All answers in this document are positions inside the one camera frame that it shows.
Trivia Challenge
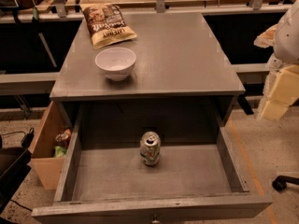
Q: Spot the white ceramic bowl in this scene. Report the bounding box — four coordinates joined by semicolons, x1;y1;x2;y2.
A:
95;47;136;81

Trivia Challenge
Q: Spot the grey wooden cabinet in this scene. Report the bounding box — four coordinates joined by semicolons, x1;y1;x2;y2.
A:
50;12;247;129

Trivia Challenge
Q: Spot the crumpled snack wrapper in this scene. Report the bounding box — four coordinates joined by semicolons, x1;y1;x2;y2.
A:
55;129;72;147

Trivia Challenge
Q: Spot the cardboard box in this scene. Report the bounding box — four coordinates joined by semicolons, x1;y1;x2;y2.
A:
29;102;72;189

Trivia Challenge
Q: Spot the grey open top drawer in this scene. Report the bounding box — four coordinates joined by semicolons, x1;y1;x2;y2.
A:
33;104;272;224

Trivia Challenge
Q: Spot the green wrapper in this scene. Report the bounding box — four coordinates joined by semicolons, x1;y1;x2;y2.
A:
54;146;67;158

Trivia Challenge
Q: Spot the silver 7up soda can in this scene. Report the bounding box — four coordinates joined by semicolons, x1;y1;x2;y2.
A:
139;132;161;166

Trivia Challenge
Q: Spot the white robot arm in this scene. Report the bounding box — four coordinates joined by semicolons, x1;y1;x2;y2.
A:
254;0;299;120

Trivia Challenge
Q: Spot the brown chip bag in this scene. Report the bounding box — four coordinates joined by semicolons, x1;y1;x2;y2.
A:
81;4;137;49

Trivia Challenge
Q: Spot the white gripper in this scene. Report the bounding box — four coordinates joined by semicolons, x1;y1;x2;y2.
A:
257;65;299;120

